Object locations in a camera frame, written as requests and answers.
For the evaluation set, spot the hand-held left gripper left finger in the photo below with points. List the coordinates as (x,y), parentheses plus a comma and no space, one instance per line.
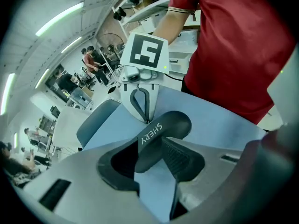
(93,195)

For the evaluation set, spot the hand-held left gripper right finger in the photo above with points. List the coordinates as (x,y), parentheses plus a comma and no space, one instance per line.
(210,178)

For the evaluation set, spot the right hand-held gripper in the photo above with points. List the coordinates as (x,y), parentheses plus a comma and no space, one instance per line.
(144,52)

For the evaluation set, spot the black glasses case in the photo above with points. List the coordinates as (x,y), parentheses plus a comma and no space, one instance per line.
(172,125)

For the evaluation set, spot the person's right forearm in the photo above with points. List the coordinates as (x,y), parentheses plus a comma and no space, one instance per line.
(170,24)

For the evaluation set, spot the blue table mat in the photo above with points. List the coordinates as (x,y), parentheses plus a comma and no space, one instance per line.
(210,122)

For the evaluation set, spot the black floor fan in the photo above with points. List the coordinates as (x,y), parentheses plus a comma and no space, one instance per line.
(109,39)

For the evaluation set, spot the white storage shelf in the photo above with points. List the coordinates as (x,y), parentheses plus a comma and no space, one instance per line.
(144,10)

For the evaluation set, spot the person's red shirt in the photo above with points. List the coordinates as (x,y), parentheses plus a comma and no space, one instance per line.
(233,43)

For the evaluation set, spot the ceiling tube lights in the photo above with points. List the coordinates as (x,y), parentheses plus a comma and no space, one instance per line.
(59,18)

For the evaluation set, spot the grey fisheye camera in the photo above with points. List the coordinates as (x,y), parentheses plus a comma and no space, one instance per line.
(132,74)

